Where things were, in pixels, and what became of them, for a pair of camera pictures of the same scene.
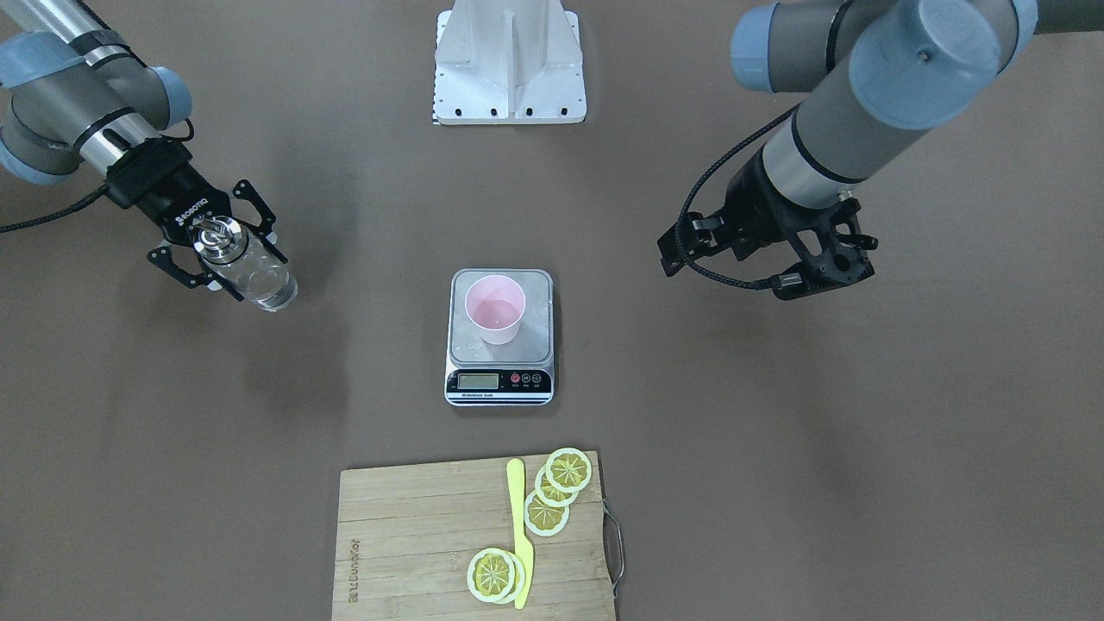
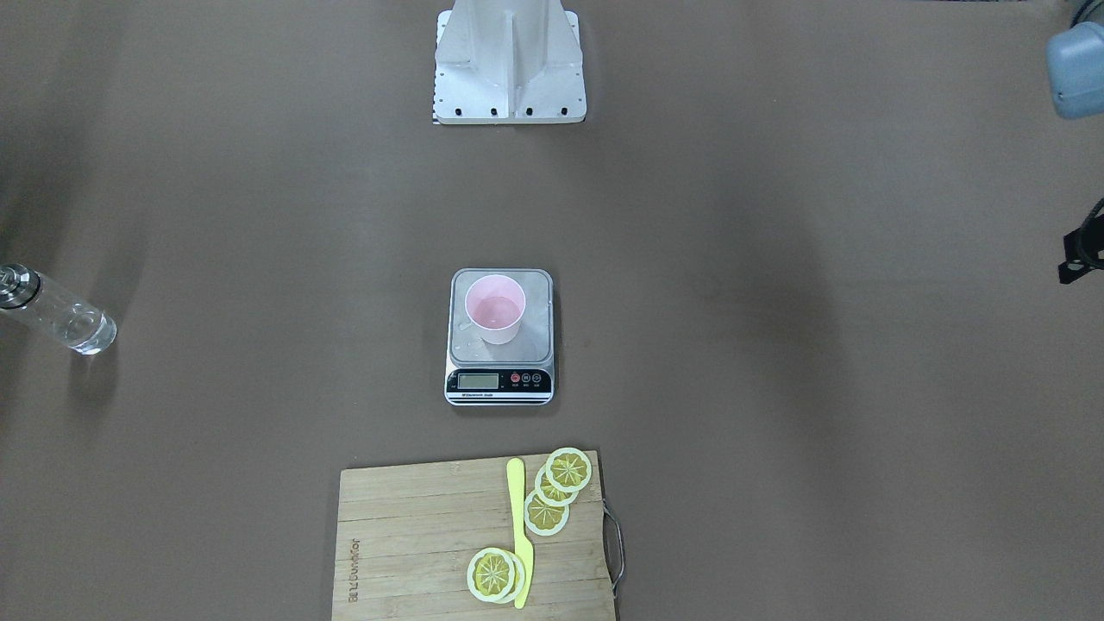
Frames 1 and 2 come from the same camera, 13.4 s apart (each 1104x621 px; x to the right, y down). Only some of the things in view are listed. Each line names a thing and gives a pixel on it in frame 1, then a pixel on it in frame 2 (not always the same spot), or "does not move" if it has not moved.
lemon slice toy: (495, 575) does not move
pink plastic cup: (495, 305) does not move
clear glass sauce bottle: (257, 274) → (31, 298)
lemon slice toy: (544, 520) does not move
